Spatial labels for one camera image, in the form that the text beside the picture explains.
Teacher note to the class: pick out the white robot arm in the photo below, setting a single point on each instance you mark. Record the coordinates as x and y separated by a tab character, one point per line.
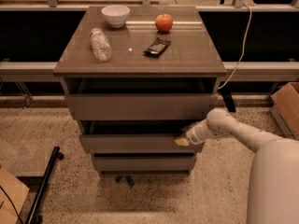
274	175

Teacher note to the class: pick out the cardboard box at right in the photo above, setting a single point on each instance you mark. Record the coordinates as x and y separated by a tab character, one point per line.
286	101

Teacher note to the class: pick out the black snack bar wrapper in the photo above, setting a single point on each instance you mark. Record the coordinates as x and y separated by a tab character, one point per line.
157	47

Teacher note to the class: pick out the clear plastic bottle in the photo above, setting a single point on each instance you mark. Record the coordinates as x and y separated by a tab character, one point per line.
100	45

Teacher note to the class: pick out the black metal stand leg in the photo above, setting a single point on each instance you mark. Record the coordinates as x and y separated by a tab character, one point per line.
33	217

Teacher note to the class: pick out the red apple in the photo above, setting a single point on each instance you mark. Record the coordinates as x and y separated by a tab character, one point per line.
164	23

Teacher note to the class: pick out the grey drawer cabinet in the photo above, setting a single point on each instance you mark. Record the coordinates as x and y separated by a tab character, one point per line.
190	54

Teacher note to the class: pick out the grey drawer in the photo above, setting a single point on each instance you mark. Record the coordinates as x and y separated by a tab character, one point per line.
150	98
135	136
143	163

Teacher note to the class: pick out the grey top drawer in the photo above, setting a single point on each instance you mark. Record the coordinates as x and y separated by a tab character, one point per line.
150	98

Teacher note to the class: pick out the white ceramic bowl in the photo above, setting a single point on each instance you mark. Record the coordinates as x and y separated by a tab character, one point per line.
116	15

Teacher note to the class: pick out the grey bottom drawer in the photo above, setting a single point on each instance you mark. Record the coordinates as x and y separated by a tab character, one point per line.
143	163

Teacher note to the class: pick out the cardboard box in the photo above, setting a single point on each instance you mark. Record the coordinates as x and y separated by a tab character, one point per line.
286	101
13	194

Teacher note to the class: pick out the cardboard box at left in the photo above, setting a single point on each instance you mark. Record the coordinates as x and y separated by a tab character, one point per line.
13	194

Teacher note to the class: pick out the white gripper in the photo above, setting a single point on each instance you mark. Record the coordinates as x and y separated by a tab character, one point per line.
192	136

